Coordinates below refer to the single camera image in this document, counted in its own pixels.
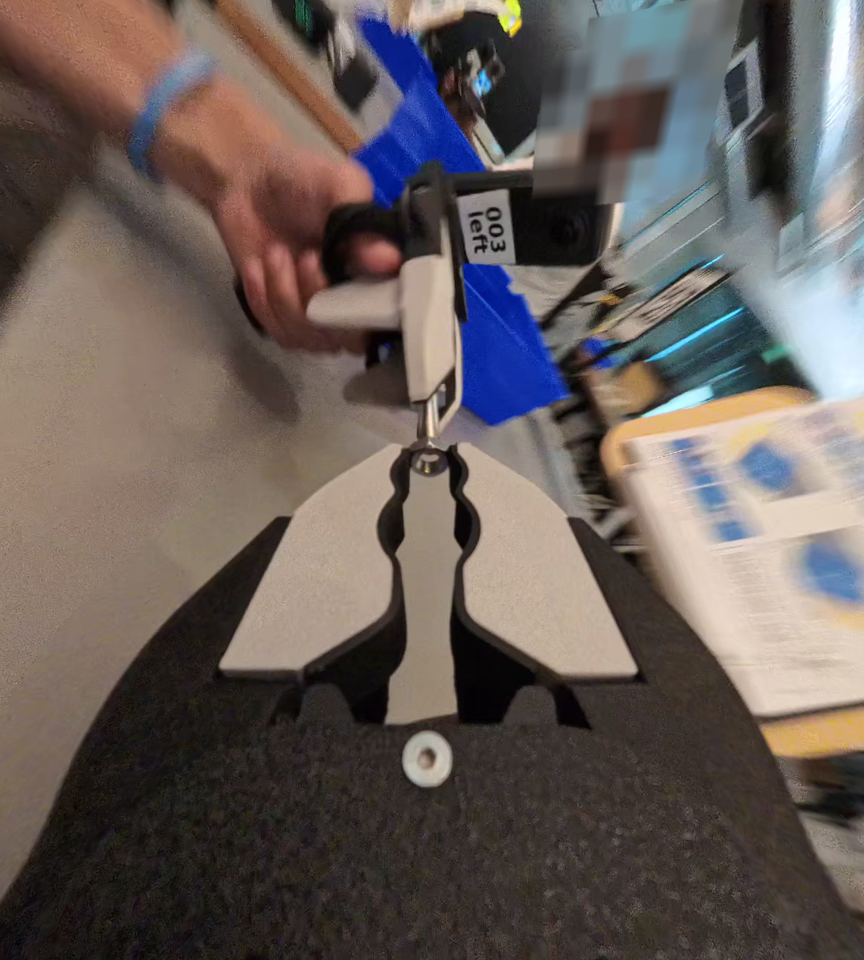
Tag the black device with green lights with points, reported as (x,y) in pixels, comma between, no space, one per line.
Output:
(353,79)

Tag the white sheet with yellow mark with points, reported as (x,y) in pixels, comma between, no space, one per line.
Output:
(511,15)

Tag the small silver nut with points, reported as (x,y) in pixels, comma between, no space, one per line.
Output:
(440,462)

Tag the person's left hand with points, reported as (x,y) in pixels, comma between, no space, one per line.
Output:
(267,225)

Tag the blue wristband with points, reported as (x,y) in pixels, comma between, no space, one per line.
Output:
(162,97)

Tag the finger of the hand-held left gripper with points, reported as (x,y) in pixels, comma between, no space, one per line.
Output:
(456,397)
(428,330)

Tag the printed instruction sheet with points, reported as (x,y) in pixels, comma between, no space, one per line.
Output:
(777,600)

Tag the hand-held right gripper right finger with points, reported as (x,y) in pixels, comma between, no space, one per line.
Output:
(544,585)

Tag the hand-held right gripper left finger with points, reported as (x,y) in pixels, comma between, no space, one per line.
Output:
(319,585)

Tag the thick steel bolt with nut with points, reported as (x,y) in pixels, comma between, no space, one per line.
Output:
(429,424)

